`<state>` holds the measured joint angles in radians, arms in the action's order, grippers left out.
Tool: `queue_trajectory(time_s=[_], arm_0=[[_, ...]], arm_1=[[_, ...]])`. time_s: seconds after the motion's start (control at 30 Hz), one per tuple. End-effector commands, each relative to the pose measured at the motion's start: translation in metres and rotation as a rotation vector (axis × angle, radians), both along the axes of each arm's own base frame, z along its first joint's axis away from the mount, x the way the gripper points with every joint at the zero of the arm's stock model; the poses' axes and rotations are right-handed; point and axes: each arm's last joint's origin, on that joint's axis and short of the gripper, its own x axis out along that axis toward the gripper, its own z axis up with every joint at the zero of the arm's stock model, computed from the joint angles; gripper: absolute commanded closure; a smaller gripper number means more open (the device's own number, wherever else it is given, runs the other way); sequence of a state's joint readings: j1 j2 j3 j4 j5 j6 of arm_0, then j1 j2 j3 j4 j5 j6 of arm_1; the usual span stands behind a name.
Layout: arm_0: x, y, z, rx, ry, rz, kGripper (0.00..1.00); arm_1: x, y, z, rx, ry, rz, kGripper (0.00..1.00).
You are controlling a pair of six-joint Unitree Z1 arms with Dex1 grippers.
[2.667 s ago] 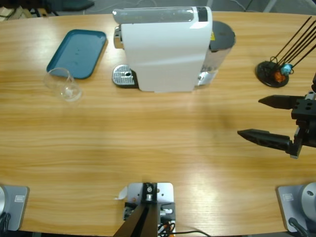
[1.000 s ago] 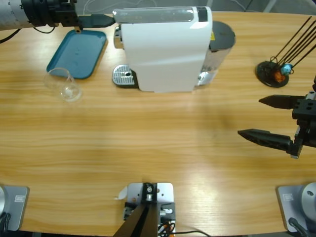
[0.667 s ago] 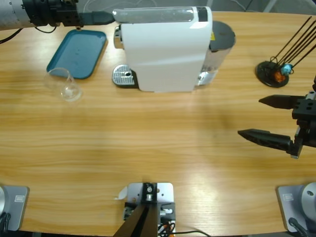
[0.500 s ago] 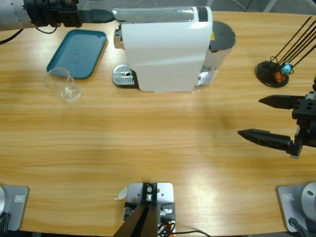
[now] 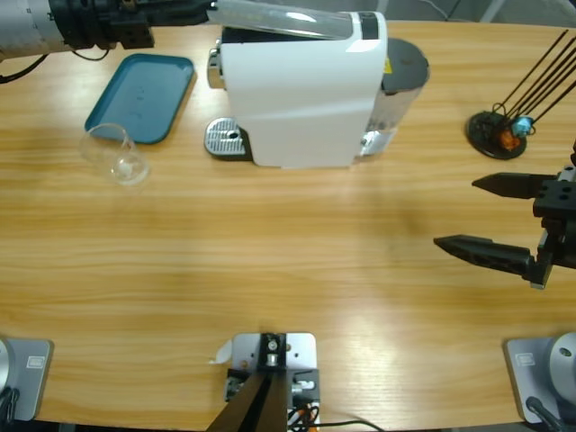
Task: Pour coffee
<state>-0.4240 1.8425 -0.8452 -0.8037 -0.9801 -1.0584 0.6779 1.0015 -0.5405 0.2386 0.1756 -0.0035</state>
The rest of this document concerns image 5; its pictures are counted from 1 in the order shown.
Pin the grey metal leg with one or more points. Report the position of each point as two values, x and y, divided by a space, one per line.
491 10

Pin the teal plastic tray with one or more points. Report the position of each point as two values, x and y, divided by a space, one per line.
139 96

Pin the water tank with black lid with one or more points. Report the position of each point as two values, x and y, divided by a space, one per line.
402 67

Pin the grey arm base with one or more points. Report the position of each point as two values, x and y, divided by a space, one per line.
540 373
27 378

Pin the clear glass cup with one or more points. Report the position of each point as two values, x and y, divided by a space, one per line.
128 171

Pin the white capsule coffee machine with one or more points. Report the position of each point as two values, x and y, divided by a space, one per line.
297 99

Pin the white mount block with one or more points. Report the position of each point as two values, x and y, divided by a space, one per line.
299 353

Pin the orange coffee capsule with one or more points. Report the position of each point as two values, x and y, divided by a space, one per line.
509 138

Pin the dark camera post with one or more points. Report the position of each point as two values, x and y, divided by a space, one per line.
261 400

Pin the white tape piece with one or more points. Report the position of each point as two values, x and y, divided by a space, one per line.
222 353

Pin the metal drip tray grille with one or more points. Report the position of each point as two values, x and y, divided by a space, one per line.
222 135

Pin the black capsule holder with rods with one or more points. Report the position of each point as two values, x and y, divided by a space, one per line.
490 144

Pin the blue coffee capsule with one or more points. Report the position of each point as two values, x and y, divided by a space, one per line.
523 126

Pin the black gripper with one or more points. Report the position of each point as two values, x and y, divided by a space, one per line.
85 22
564 238

